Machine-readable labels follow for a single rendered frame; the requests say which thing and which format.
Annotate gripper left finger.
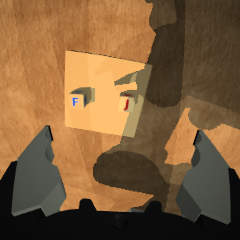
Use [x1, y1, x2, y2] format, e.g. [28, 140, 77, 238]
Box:
[0, 125, 67, 240]

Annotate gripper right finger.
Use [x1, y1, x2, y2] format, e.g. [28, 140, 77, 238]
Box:
[176, 130, 240, 240]

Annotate beige letter block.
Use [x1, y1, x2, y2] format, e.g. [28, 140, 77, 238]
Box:
[68, 90, 87, 109]
[118, 93, 135, 113]

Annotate light orange mat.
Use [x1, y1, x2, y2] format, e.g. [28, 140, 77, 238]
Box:
[65, 51, 153, 137]

